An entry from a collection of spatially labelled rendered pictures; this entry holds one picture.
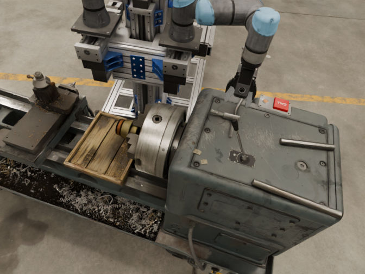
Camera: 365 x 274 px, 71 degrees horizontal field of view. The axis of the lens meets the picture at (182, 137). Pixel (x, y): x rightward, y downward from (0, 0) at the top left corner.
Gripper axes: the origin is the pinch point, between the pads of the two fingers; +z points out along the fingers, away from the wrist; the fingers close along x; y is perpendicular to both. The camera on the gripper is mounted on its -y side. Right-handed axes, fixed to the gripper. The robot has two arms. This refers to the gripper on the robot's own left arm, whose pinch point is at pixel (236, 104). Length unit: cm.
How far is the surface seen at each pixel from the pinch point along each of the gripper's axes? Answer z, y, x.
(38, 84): 16, -7, 88
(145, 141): 9.8, -22.5, 28.6
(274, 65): 130, 217, -42
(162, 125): 6.3, -15.7, 24.6
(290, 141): 2.0, -8.7, -22.8
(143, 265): 130, -46, 25
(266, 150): 4.1, -14.2, -15.1
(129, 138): 19.4, -17.9, 38.3
